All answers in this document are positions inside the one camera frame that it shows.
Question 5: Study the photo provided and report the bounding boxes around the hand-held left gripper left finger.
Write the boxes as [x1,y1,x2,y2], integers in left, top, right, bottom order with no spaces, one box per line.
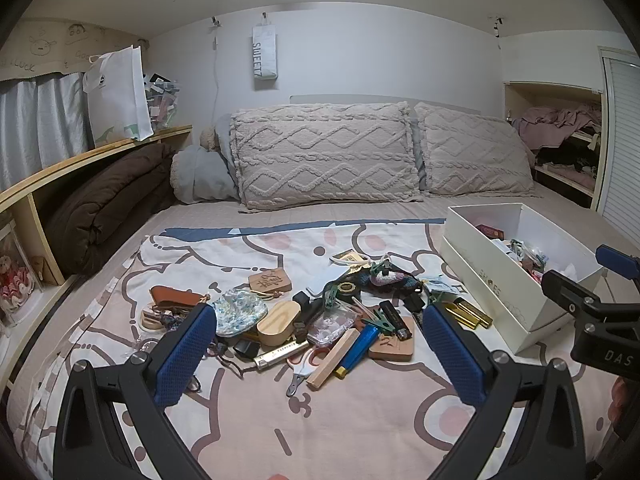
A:
[52,304,218,480]

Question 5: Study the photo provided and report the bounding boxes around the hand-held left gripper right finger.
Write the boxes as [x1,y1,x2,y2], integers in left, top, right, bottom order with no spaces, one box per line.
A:
[422,304,588,480]

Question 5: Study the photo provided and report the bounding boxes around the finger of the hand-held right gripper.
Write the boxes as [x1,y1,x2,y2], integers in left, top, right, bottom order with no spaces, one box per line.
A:
[595,244,640,281]
[541,269,640,326]

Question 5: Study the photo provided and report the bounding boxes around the carved wooden coaster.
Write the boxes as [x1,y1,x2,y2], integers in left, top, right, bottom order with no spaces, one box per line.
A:
[367,316,416,363]

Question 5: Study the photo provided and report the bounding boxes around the white shoe box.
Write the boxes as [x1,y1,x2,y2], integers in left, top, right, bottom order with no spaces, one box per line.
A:
[440,202,606,356]

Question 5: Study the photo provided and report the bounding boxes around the white orange-handled scissors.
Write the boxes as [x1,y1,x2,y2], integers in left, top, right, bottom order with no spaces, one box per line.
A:
[286,345,335,398]

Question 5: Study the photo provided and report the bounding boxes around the brown leather key case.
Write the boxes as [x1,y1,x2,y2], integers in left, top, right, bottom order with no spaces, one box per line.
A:
[150,285,208,312]

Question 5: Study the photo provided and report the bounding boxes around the floral coin pouch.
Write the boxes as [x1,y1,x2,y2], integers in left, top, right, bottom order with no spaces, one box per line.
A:
[212,290,268,337]

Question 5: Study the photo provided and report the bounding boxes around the black lighter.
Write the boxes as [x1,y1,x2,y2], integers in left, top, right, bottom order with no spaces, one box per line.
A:
[378,300,408,338]

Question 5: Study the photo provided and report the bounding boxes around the white blue printed packet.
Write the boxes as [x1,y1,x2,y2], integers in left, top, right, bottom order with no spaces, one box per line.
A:
[422,274,463,297]

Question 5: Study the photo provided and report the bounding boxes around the green clothespin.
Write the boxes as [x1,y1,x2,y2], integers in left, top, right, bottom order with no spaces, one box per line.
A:
[359,307,396,336]

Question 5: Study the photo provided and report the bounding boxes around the blue lighter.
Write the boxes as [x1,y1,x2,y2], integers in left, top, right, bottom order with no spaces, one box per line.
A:
[334,324,381,380]

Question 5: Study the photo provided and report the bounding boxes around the oval wooden box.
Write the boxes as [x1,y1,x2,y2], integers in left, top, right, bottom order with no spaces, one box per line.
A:
[256,304,302,348]

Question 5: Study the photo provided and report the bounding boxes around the white louvered door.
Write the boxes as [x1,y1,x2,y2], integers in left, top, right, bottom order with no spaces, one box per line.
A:
[592,46,640,233]

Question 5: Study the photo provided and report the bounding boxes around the carved wooden tag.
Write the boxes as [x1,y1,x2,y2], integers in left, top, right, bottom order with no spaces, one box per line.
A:
[247,267,293,294]

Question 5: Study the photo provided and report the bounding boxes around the long wooden block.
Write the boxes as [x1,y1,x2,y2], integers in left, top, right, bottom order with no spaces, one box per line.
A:
[306,329,361,391]

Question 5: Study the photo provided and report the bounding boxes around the clear printed pouch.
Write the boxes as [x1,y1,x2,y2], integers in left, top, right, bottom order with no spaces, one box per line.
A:
[307,307,357,346]

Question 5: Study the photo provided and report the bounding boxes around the green round badge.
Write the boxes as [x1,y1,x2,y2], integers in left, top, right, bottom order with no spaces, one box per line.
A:
[325,280,362,303]

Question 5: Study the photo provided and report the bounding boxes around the gold label tag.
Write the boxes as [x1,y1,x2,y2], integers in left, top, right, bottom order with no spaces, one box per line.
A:
[329,250,369,267]

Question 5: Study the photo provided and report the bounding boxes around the pile of pink clothes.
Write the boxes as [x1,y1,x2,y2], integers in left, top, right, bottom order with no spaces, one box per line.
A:
[511,105,601,151]

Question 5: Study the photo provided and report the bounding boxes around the brown folded duvet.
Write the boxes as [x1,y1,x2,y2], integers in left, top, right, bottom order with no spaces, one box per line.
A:
[45,142,178,277]

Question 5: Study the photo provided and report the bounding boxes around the grey-blue folded blanket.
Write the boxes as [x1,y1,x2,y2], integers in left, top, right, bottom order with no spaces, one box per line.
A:
[170,145,241,205]

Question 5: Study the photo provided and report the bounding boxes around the plush toy in clear box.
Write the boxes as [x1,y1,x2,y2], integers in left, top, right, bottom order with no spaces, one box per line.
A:
[0,210,43,322]

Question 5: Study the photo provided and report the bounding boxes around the wooden closet shelf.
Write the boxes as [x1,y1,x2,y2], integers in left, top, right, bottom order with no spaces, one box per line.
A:
[504,82,603,208]

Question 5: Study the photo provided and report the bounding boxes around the wooden bedside shelf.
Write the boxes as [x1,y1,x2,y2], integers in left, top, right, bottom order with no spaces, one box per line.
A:
[0,124,194,396]

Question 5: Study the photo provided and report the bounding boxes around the clear bin of packets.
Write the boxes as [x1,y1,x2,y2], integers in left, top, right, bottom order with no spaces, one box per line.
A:
[142,72,181,133]

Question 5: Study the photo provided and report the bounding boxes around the white tote bag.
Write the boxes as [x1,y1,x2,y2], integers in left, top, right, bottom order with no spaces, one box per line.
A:
[82,45,155,147]

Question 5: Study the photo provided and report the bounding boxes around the grey curtain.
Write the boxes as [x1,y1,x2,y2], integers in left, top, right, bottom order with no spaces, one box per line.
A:
[0,71,91,191]

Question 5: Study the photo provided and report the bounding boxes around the white headboard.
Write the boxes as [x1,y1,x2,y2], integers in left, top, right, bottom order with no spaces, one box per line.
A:
[290,92,483,117]

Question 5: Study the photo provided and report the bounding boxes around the beige valance with drawings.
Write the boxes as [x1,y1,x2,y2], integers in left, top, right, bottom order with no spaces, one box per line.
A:
[0,17,151,82]

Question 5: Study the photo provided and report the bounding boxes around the pale wooden ring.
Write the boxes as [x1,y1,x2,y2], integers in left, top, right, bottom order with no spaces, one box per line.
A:
[141,308,173,333]

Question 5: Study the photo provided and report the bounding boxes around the beige cable-knit pillow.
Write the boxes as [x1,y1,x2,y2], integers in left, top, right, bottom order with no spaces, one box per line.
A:
[414,101,537,197]
[229,101,423,212]

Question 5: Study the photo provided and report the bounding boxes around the white hanging wall pouch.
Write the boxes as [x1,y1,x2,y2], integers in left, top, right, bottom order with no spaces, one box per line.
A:
[251,12,278,81]

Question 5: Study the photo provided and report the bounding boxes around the white hanging cable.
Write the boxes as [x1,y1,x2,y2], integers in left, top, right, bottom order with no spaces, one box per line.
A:
[210,16,224,126]

